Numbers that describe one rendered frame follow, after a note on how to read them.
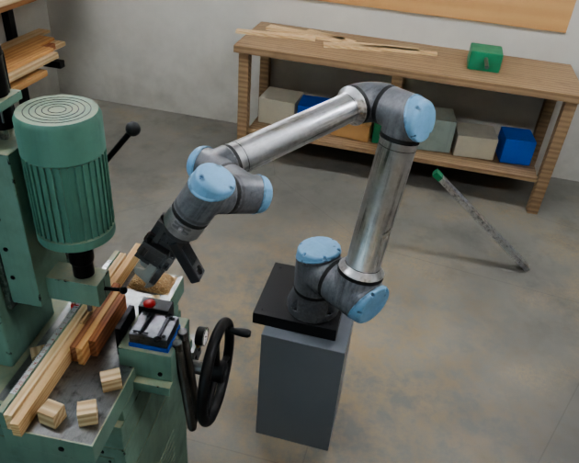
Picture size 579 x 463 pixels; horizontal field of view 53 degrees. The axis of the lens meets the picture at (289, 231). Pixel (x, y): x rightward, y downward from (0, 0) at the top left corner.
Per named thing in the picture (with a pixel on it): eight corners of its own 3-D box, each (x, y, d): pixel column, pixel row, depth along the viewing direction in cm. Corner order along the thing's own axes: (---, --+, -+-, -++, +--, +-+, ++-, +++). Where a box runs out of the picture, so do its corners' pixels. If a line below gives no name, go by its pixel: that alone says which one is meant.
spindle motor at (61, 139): (96, 260, 129) (76, 131, 112) (22, 248, 131) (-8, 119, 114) (128, 219, 144) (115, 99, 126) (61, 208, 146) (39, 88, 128)
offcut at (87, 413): (79, 427, 128) (76, 415, 126) (79, 412, 131) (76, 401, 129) (97, 423, 129) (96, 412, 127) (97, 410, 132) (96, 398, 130)
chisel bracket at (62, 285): (101, 312, 146) (96, 286, 141) (48, 302, 147) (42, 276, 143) (113, 293, 152) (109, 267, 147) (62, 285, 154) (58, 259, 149)
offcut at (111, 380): (103, 393, 136) (101, 382, 134) (101, 382, 138) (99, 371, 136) (122, 389, 137) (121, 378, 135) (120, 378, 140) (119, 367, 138)
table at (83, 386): (136, 473, 126) (134, 457, 123) (5, 446, 129) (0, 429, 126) (214, 296, 176) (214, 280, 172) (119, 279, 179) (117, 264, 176)
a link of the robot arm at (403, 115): (346, 292, 204) (405, 83, 169) (384, 320, 194) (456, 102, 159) (316, 305, 194) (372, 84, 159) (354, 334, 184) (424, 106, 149)
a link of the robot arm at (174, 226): (212, 214, 132) (200, 238, 124) (202, 228, 135) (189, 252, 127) (179, 192, 130) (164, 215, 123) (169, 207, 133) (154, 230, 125)
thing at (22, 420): (21, 436, 125) (17, 424, 123) (13, 434, 125) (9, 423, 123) (142, 254, 181) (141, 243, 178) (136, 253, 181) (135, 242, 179)
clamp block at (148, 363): (172, 384, 143) (170, 358, 138) (119, 374, 145) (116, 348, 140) (190, 342, 155) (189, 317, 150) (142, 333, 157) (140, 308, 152)
